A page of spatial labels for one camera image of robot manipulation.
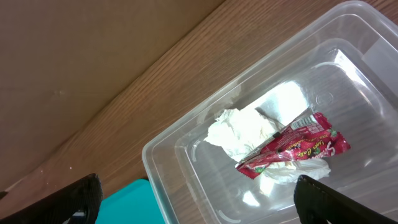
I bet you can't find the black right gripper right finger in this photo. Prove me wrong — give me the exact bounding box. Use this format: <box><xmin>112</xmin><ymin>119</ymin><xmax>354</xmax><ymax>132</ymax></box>
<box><xmin>294</xmin><ymin>175</ymin><xmax>397</xmax><ymax>224</ymax></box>

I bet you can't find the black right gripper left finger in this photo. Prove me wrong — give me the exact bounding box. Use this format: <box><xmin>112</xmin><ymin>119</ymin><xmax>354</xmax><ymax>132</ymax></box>
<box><xmin>1</xmin><ymin>173</ymin><xmax>103</xmax><ymax>224</ymax></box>

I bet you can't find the red snack wrapper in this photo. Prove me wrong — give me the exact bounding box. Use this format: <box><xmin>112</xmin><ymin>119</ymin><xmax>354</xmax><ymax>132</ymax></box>
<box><xmin>236</xmin><ymin>112</ymin><xmax>351</xmax><ymax>179</ymax></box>

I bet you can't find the white napkin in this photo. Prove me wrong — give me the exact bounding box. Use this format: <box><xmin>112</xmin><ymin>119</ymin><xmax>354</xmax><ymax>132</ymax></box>
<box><xmin>205</xmin><ymin>109</ymin><xmax>330</xmax><ymax>185</ymax></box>

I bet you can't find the teal plastic tray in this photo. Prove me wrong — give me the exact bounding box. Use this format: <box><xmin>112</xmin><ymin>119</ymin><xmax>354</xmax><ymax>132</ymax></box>
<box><xmin>95</xmin><ymin>179</ymin><xmax>165</xmax><ymax>224</ymax></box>

